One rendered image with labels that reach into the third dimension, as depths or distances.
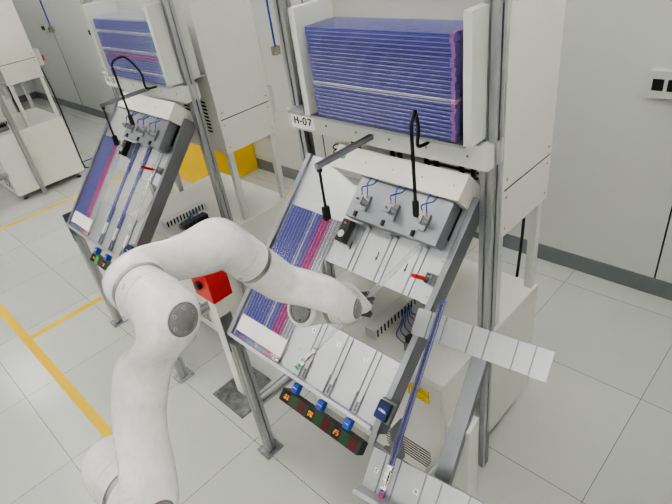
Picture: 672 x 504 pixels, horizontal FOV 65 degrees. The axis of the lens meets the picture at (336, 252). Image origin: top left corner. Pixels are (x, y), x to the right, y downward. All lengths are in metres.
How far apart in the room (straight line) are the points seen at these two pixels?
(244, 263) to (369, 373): 0.67
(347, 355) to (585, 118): 1.86
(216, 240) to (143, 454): 0.40
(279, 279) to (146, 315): 0.31
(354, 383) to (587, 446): 1.19
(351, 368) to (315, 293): 0.51
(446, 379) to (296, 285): 0.80
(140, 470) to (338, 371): 0.74
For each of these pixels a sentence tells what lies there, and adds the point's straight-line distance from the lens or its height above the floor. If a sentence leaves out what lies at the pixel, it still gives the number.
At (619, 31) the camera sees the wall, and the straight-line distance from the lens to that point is 2.81.
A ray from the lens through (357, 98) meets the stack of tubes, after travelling 1.58.
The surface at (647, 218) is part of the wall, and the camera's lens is 3.06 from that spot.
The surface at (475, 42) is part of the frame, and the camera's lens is 1.32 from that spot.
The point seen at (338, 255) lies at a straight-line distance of 1.71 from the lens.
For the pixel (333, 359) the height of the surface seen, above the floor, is 0.79.
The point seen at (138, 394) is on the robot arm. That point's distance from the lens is 1.01.
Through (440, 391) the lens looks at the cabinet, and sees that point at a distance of 1.79.
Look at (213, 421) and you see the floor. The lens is 2.66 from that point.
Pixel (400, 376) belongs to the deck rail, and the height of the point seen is 0.84.
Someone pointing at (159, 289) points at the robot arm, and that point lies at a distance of 0.90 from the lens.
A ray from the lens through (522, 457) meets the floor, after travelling 2.39.
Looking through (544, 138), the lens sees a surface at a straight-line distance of 1.82.
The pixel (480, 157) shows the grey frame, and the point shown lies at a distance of 1.43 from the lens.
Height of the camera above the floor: 1.94
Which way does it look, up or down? 33 degrees down
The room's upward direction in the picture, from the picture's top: 9 degrees counter-clockwise
